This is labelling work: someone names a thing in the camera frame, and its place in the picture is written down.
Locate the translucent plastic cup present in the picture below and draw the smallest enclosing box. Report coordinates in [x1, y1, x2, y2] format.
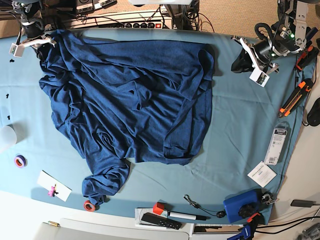
[0, 125, 17, 153]

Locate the blue plastic box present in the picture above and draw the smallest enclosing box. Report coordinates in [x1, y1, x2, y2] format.
[223, 190, 261, 223]

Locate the blue black spring clamp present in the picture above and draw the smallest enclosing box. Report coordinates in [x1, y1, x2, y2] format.
[305, 27, 319, 45]

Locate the black white marker pen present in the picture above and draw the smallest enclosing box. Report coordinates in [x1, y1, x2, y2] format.
[168, 211, 208, 221]

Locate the black remote control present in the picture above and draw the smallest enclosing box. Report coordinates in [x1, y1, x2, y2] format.
[141, 212, 183, 230]

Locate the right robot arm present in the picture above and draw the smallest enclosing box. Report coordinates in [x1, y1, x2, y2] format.
[9, 0, 56, 58]

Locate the orange black clamp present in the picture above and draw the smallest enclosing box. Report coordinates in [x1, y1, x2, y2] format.
[295, 45, 320, 72]

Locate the black lanyard with clip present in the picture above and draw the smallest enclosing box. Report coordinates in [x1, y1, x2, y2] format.
[183, 194, 227, 219]

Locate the white notepad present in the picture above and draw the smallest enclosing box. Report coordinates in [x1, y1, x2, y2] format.
[134, 206, 195, 238]

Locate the blister pack of batteries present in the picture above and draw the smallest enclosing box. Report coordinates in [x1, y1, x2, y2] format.
[264, 122, 289, 166]

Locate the light blue table cloth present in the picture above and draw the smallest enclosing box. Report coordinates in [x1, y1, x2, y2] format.
[0, 28, 303, 217]

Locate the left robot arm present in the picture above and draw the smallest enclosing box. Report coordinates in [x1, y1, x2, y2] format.
[231, 0, 319, 74]

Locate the white paper card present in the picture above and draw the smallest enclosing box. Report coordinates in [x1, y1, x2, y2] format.
[37, 170, 72, 202]

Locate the red tape roll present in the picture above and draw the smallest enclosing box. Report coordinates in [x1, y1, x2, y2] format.
[83, 200, 96, 212]

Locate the orange black utility knife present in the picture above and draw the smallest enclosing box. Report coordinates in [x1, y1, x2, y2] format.
[278, 78, 314, 118]

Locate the pink binder clip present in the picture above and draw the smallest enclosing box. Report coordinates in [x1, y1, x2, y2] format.
[48, 184, 59, 197]

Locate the purple tape roll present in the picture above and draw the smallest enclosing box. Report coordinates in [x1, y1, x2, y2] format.
[14, 155, 27, 168]

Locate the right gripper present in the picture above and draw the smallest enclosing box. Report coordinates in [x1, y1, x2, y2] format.
[20, 21, 57, 62]

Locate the red cube block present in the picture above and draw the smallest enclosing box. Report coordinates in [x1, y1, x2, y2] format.
[152, 202, 165, 215]

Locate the small black phone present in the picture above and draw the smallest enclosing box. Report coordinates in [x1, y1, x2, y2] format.
[290, 199, 314, 208]

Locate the blue orange bar clamp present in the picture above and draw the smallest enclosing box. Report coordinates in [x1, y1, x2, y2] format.
[227, 212, 264, 240]

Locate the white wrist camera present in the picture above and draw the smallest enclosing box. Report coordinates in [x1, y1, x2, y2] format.
[249, 68, 270, 88]
[9, 43, 25, 58]

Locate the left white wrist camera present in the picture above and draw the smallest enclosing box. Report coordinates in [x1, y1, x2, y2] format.
[249, 68, 270, 88]

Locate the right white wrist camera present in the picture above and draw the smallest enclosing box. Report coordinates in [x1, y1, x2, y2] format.
[9, 43, 25, 58]

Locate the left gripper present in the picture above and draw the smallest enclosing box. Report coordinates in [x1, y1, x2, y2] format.
[231, 38, 279, 74]

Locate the white paper packet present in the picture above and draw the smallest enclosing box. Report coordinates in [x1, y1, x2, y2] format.
[247, 161, 277, 188]

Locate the dark blue t-shirt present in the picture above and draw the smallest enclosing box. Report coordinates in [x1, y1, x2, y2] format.
[39, 30, 215, 205]

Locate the black computer mouse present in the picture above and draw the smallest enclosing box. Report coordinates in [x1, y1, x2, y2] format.
[307, 97, 320, 127]

